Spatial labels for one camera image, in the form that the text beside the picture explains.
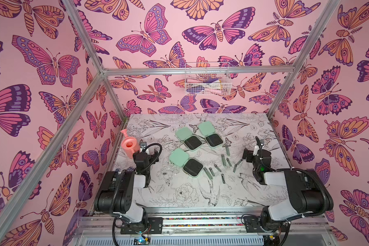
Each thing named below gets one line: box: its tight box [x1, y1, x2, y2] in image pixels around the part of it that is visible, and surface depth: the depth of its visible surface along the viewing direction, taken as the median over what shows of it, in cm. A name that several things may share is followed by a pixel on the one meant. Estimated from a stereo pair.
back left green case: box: [175, 126, 203, 151], surface depth 109 cm
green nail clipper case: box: [169, 148, 204, 178], surface depth 97 cm
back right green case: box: [197, 120, 224, 148], surface depth 111 cm
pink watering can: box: [120, 128, 140, 159], surface depth 92 cm
